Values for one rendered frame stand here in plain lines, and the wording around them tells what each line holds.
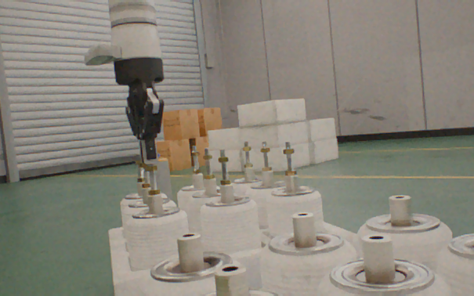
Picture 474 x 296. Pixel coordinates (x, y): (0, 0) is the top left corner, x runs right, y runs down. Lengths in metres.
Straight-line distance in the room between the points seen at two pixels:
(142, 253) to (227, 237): 0.13
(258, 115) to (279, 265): 3.15
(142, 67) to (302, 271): 0.41
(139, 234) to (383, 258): 0.43
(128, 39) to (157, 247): 0.31
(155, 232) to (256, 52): 6.90
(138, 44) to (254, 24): 6.91
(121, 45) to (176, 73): 6.56
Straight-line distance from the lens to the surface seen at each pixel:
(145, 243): 0.71
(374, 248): 0.36
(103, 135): 6.44
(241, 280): 0.31
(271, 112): 3.49
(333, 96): 6.65
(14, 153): 5.91
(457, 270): 0.42
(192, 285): 0.40
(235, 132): 3.79
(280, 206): 0.77
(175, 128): 4.71
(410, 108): 6.14
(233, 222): 0.73
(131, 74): 0.71
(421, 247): 0.50
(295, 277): 0.44
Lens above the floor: 0.38
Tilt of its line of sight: 3 degrees down
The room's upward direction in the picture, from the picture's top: 6 degrees counter-clockwise
